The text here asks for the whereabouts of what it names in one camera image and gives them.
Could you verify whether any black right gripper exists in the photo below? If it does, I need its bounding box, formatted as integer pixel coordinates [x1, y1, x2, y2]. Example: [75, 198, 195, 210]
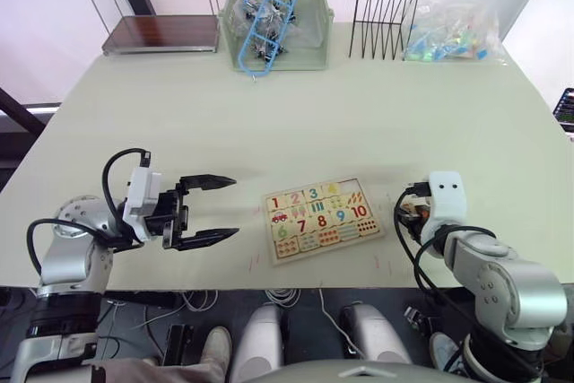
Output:
[398, 197, 433, 240]

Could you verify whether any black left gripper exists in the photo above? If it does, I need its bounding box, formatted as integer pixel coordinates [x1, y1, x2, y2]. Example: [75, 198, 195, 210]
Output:
[143, 173, 240, 253]

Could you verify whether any wooden number puzzle board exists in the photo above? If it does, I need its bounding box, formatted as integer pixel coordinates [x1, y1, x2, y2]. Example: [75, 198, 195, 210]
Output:
[262, 176, 387, 267]

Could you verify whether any silver right robot leg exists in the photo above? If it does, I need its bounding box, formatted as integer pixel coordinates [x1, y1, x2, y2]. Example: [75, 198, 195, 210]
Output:
[342, 303, 412, 371]

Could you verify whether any silver robot leg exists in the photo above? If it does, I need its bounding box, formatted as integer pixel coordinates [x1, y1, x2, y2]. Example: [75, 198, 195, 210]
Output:
[228, 302, 284, 383]
[342, 303, 412, 371]

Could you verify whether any white sneaker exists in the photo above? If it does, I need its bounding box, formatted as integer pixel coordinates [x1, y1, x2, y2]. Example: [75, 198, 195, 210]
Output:
[429, 331, 464, 376]

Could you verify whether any beige shoe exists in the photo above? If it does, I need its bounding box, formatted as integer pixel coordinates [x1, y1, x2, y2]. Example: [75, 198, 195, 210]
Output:
[198, 326, 233, 376]

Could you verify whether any silver left robot leg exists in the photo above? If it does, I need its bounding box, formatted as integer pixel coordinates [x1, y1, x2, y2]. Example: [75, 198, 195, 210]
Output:
[228, 302, 284, 383]

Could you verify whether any grey robot torso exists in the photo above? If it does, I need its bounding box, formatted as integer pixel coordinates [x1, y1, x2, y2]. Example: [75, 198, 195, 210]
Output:
[241, 357, 450, 383]

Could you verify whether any metal rack with wooden shelves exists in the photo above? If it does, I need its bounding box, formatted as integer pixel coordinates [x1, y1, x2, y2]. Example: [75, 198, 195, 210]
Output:
[74, 0, 221, 57]

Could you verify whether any dark computer screen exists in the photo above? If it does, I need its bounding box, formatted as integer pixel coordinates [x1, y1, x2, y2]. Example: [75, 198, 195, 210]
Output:
[552, 86, 574, 142]

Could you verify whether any clear bag of colourful pieces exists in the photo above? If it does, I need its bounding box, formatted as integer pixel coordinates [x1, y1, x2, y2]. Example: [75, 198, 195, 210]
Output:
[403, 0, 510, 66]

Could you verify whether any blue plastic hanger rack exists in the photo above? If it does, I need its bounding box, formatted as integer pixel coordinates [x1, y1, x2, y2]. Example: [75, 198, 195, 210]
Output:
[237, 0, 303, 78]

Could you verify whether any clear bag of black clips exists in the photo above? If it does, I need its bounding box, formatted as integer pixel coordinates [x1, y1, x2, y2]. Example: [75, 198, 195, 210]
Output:
[230, 0, 300, 64]

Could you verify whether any pale green plastic basket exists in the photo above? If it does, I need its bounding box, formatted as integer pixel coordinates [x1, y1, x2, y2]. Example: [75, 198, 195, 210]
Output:
[218, 0, 335, 73]

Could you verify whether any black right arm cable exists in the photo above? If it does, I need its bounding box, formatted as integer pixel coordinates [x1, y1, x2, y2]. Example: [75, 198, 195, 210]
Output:
[393, 182, 499, 312]

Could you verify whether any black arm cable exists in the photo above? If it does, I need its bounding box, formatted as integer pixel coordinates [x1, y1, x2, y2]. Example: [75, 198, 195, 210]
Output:
[393, 182, 499, 312]
[26, 148, 153, 283]

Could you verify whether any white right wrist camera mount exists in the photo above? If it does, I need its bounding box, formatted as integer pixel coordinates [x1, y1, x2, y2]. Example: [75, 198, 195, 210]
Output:
[421, 170, 467, 259]

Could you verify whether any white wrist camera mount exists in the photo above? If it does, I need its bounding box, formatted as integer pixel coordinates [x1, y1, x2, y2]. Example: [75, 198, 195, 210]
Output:
[421, 170, 467, 259]
[121, 166, 163, 243]

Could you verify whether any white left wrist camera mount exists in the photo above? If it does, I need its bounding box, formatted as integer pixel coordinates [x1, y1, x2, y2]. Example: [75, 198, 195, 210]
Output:
[121, 166, 163, 243]

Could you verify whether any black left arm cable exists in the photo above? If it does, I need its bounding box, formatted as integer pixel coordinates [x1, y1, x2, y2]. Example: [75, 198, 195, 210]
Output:
[26, 148, 153, 283]

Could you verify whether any coiled white floor cable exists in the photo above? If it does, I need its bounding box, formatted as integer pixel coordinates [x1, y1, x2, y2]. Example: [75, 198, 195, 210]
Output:
[264, 288, 302, 309]

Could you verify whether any long white floor cable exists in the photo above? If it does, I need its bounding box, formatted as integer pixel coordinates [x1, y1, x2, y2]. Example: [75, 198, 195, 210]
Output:
[317, 288, 362, 357]

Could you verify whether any black wire file rack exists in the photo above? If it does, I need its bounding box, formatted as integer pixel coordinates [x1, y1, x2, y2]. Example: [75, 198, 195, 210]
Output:
[348, 0, 423, 63]

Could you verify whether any dark metal frame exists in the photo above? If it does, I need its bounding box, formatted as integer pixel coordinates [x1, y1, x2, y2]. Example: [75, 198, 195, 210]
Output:
[0, 85, 63, 196]

